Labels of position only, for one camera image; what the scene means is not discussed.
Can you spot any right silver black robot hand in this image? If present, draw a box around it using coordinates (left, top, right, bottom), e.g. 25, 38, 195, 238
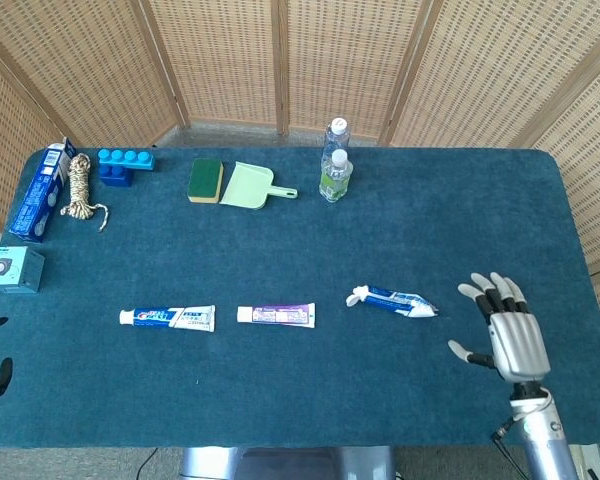
448, 272, 552, 385

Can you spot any blue white toothpaste tube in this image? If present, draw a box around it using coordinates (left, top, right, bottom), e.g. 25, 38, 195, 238
345, 284, 440, 320

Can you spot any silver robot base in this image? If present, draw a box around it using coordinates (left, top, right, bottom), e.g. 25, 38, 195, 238
179, 446, 396, 480

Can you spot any blue Crest toothpaste tube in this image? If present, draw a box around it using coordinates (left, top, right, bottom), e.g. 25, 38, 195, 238
118, 305, 217, 334

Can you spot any blue carton box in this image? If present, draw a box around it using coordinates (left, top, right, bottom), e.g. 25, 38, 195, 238
8, 137, 80, 244

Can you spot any purple toothpaste tube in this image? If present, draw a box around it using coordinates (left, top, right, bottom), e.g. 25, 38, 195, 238
236, 302, 317, 329

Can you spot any small teal product box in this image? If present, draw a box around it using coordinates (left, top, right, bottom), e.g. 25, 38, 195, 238
0, 245, 47, 294

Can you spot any blue felt table cover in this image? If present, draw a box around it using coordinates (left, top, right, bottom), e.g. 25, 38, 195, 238
0, 147, 600, 449

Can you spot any dark blue toy brick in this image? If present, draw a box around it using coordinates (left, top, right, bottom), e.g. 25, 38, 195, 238
98, 164, 134, 189

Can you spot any light blue four-stud toy brick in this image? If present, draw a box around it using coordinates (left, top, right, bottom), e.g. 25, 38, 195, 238
97, 147, 157, 172

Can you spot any green label water bottle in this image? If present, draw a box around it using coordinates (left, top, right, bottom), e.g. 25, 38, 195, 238
318, 148, 355, 204

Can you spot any tall clear water bottle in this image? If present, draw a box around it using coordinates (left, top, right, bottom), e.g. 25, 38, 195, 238
321, 117, 352, 174

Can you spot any green yellow sponge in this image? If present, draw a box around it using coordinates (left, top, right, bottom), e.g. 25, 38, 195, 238
187, 158, 226, 205

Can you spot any light green dustpan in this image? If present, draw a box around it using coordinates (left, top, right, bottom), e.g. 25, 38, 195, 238
219, 160, 299, 211

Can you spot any wicker folding screen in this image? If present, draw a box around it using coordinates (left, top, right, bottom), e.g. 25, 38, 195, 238
0, 0, 600, 366

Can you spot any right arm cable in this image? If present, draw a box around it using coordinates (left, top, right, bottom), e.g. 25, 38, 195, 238
490, 418, 531, 480

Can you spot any black floor cable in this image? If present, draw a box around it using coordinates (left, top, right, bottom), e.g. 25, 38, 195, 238
138, 447, 159, 480

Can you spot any beige rope bundle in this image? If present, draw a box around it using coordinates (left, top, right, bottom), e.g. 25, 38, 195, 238
59, 153, 112, 233

